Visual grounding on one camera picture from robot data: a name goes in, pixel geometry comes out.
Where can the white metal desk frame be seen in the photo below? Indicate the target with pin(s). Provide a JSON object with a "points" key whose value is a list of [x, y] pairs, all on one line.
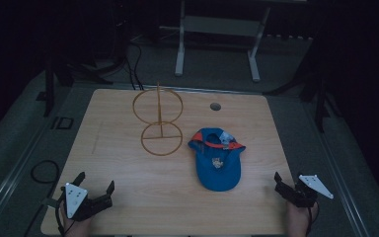
{"points": [[218, 26]]}

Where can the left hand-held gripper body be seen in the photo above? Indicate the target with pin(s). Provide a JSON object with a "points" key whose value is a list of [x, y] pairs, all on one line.
{"points": [[79, 205]]}

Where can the person's right hand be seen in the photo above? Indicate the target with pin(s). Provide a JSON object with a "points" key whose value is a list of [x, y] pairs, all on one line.
{"points": [[297, 220]]}

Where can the black rectangular floor bracket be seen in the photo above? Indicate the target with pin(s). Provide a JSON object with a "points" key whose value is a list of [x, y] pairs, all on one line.
{"points": [[64, 123]]}

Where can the person's left hand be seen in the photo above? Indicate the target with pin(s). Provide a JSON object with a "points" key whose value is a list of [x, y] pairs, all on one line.
{"points": [[79, 227]]}

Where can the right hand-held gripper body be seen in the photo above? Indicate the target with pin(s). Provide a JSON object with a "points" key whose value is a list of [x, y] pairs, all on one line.
{"points": [[301, 196]]}

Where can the black metal stand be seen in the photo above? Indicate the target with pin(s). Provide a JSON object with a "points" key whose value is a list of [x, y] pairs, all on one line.
{"points": [[49, 89], [319, 105]]}

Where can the blue baseball cap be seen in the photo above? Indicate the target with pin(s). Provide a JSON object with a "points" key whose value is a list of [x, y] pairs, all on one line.
{"points": [[217, 161]]}

